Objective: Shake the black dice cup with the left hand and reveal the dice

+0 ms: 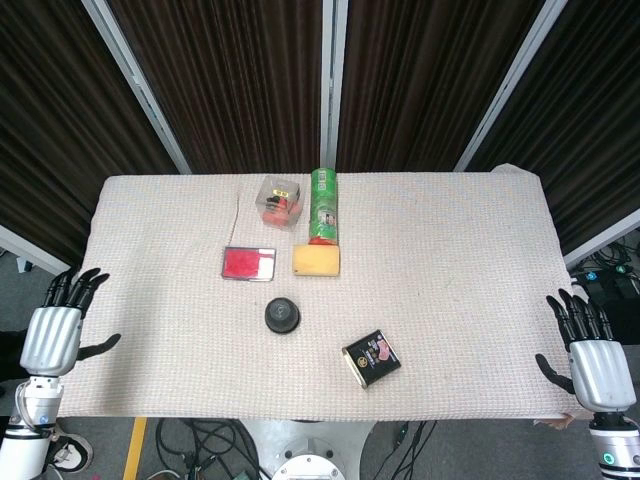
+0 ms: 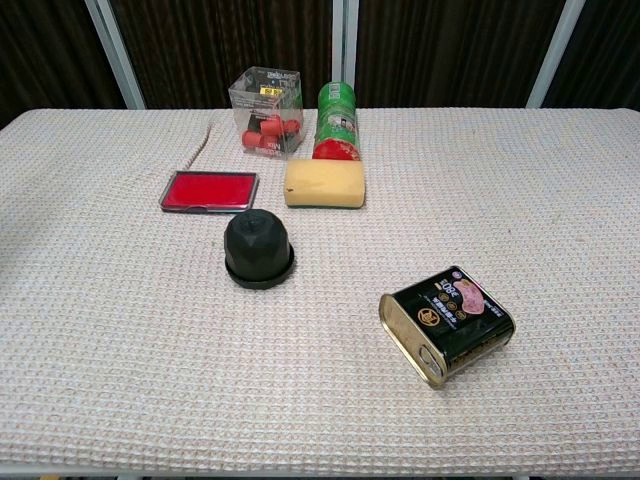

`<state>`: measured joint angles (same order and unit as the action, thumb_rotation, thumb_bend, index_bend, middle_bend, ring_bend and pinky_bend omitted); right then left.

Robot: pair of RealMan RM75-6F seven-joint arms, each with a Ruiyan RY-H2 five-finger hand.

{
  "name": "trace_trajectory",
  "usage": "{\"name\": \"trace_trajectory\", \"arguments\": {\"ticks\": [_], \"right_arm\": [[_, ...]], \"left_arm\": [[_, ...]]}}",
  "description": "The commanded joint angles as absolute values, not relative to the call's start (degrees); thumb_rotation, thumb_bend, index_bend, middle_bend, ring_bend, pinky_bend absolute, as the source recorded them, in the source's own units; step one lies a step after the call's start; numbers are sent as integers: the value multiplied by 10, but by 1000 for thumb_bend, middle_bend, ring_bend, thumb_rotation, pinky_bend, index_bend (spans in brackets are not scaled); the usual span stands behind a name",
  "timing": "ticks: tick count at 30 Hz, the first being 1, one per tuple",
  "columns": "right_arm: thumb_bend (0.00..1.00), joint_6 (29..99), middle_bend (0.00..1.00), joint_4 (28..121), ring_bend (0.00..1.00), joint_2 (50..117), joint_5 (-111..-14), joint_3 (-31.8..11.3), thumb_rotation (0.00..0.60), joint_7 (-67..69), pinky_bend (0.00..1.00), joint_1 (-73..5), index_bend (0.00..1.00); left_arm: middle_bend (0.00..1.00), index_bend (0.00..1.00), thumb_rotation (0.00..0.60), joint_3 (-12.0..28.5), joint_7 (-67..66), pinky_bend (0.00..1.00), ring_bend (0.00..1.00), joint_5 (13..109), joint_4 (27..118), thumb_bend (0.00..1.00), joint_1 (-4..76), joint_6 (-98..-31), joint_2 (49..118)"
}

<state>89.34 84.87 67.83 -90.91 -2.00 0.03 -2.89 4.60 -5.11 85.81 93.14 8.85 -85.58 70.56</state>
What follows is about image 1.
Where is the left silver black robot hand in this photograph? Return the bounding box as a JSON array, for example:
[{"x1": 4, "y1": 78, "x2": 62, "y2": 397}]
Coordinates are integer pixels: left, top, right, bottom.
[{"x1": 19, "y1": 267, "x2": 122, "y2": 377}]

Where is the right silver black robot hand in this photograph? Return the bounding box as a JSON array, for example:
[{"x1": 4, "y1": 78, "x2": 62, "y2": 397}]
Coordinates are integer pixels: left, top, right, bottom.
[{"x1": 534, "y1": 288, "x2": 637, "y2": 414}]

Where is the black round jar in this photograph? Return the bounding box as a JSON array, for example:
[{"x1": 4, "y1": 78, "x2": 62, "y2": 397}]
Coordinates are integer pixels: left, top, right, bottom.
[{"x1": 264, "y1": 296, "x2": 303, "y2": 335}]

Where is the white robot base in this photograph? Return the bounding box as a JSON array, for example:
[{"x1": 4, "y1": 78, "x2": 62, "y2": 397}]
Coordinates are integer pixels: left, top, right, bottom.
[{"x1": 239, "y1": 418, "x2": 381, "y2": 480}]

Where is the black trouser leg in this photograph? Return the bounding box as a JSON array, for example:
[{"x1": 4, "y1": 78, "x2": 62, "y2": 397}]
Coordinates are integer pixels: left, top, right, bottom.
[{"x1": 0, "y1": 327, "x2": 29, "y2": 396}]

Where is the brown cardboard scrap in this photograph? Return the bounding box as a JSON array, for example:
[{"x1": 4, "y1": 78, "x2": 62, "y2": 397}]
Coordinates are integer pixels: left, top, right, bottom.
[{"x1": 533, "y1": 412, "x2": 577, "y2": 432}]

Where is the black device with green lights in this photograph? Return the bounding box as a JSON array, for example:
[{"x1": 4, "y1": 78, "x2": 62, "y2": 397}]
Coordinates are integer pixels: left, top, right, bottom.
[{"x1": 569, "y1": 239, "x2": 640, "y2": 314}]

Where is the yellow floor tape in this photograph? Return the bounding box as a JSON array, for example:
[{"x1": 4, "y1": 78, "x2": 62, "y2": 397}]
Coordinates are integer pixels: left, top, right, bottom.
[{"x1": 122, "y1": 417, "x2": 149, "y2": 480}]

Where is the white waffle tablecloth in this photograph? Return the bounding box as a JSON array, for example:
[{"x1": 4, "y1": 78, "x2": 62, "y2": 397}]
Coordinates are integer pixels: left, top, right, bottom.
[{"x1": 54, "y1": 164, "x2": 591, "y2": 426}]

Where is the red ink pad case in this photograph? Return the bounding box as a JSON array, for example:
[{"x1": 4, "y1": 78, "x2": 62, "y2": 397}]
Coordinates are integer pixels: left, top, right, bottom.
[{"x1": 220, "y1": 246, "x2": 278, "y2": 283}]

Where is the dark brown curtain panel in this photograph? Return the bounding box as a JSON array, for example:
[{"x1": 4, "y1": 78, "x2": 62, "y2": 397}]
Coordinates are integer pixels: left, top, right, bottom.
[
  {"x1": 0, "y1": 0, "x2": 176, "y2": 266},
  {"x1": 467, "y1": 0, "x2": 640, "y2": 256},
  {"x1": 107, "y1": 0, "x2": 324, "y2": 175},
  {"x1": 335, "y1": 0, "x2": 544, "y2": 174}
]

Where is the black luncheon meat tin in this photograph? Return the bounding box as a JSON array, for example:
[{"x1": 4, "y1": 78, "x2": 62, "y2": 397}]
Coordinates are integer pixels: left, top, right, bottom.
[{"x1": 341, "y1": 328, "x2": 403, "y2": 390}]

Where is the clear box with red parts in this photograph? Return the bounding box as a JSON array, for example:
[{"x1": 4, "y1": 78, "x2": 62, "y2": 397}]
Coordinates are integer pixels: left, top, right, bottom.
[{"x1": 254, "y1": 174, "x2": 304, "y2": 232}]

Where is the yellow sponge block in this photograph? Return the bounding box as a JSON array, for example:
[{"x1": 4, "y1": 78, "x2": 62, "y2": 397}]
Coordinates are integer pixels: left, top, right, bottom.
[{"x1": 292, "y1": 243, "x2": 342, "y2": 278}]

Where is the green chip can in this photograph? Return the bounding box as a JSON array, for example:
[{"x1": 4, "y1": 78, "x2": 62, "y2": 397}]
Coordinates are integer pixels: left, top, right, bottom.
[{"x1": 306, "y1": 167, "x2": 341, "y2": 247}]

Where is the grey aluminium frame rail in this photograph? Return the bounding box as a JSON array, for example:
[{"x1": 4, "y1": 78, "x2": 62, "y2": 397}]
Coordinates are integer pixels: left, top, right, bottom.
[
  {"x1": 0, "y1": 223, "x2": 81, "y2": 284},
  {"x1": 563, "y1": 206, "x2": 640, "y2": 271}
]

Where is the black floor cable bundle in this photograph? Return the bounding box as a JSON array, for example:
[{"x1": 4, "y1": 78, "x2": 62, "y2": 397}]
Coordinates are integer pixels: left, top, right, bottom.
[{"x1": 154, "y1": 418, "x2": 264, "y2": 480}]

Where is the black cable with green plug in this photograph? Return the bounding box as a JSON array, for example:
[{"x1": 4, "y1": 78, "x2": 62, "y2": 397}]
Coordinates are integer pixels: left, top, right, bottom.
[{"x1": 369, "y1": 420, "x2": 439, "y2": 480}]

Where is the grey aluminium frame post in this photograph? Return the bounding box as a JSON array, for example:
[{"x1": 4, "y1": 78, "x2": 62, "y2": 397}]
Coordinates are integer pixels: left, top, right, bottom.
[
  {"x1": 453, "y1": 0, "x2": 569, "y2": 172},
  {"x1": 82, "y1": 0, "x2": 193, "y2": 175},
  {"x1": 319, "y1": 0, "x2": 349, "y2": 174}
]

